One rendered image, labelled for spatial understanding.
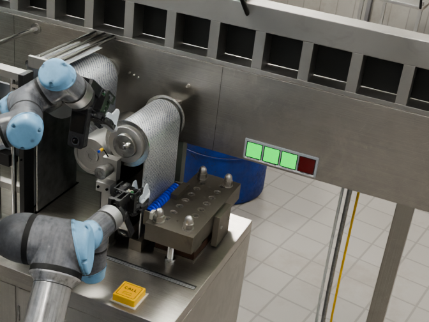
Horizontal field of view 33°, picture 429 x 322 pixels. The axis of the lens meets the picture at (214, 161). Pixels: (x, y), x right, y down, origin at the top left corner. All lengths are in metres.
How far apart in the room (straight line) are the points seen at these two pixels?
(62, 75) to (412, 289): 2.74
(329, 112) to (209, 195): 0.48
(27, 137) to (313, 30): 0.97
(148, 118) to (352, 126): 0.62
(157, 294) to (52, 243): 0.59
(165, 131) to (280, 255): 1.90
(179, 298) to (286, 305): 1.59
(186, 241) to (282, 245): 1.97
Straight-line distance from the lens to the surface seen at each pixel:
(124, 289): 2.11
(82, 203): 2.54
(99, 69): 2.33
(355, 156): 2.28
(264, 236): 4.15
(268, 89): 2.28
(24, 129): 1.58
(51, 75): 1.69
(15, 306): 2.35
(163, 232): 2.19
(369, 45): 2.16
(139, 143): 2.13
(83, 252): 1.61
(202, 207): 2.31
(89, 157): 2.26
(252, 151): 2.37
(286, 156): 2.33
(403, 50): 2.15
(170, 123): 2.28
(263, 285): 3.77
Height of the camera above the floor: 2.20
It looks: 27 degrees down
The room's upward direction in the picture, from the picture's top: 7 degrees clockwise
